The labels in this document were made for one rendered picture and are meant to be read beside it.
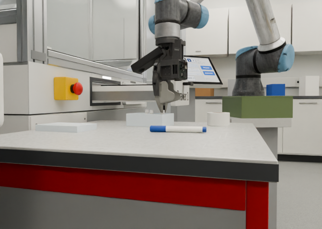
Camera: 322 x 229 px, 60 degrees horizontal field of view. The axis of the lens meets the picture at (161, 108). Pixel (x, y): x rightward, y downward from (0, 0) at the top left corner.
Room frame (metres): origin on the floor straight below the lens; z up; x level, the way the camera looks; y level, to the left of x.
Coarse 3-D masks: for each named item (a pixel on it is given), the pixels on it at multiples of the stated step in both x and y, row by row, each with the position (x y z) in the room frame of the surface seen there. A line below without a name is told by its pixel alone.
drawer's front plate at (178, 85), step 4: (172, 80) 0.99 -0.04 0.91; (184, 80) 1.16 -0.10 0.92; (188, 80) 1.25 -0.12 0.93; (176, 84) 1.00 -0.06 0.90; (180, 84) 1.07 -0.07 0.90; (176, 88) 1.00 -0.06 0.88; (180, 88) 1.07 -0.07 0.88; (184, 88) 1.16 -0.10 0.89; (188, 88) 1.25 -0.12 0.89; (180, 92) 1.07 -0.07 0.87; (184, 92) 1.16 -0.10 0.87; (188, 92) 1.25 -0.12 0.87; (188, 96) 1.25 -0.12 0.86; (180, 100) 1.07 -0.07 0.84; (188, 100) 1.25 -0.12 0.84; (172, 104) 0.99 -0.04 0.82; (176, 104) 1.00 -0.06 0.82; (180, 104) 1.07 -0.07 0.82; (184, 104) 1.16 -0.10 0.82; (188, 104) 1.25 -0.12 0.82
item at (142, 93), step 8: (96, 88) 1.09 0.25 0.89; (104, 88) 1.08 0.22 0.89; (112, 88) 1.07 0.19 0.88; (120, 88) 1.06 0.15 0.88; (128, 88) 1.05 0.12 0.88; (136, 88) 1.04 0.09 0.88; (144, 88) 1.04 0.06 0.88; (152, 88) 1.03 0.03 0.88; (96, 96) 1.08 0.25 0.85; (104, 96) 1.08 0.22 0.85; (112, 96) 1.07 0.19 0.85; (120, 96) 1.06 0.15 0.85; (128, 96) 1.05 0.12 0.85; (136, 96) 1.04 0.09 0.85; (144, 96) 1.03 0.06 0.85; (152, 96) 1.02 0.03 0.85
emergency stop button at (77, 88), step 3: (75, 84) 0.86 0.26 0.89; (78, 84) 0.87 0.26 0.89; (75, 87) 0.86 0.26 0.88; (78, 87) 0.86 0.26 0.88; (81, 87) 0.88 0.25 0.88; (75, 90) 0.86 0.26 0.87; (78, 90) 0.86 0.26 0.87; (81, 90) 0.88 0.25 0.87; (75, 93) 0.87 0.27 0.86; (78, 93) 0.87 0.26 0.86
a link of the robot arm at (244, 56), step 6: (246, 48) 1.30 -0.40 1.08; (252, 48) 1.29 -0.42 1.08; (240, 54) 1.31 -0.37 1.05; (246, 54) 1.30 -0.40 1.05; (252, 54) 1.28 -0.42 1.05; (240, 60) 1.32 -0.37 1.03; (246, 60) 1.29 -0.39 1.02; (252, 60) 1.27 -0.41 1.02; (240, 66) 1.32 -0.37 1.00; (246, 66) 1.30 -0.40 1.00; (252, 66) 1.28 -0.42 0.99; (240, 72) 1.32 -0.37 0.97; (246, 72) 1.30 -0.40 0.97; (252, 72) 1.29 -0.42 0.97; (258, 72) 1.29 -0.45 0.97
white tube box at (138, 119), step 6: (126, 114) 0.86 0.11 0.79; (132, 114) 0.85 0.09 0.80; (138, 114) 0.84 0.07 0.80; (144, 114) 0.83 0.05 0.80; (150, 114) 0.82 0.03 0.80; (156, 114) 0.81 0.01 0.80; (162, 114) 0.80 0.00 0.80; (168, 114) 0.84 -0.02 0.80; (126, 120) 0.86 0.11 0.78; (132, 120) 0.85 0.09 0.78; (138, 120) 0.84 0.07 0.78; (144, 120) 0.83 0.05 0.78; (150, 120) 0.82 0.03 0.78; (156, 120) 0.81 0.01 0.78; (162, 120) 0.80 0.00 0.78; (168, 120) 0.84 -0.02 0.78
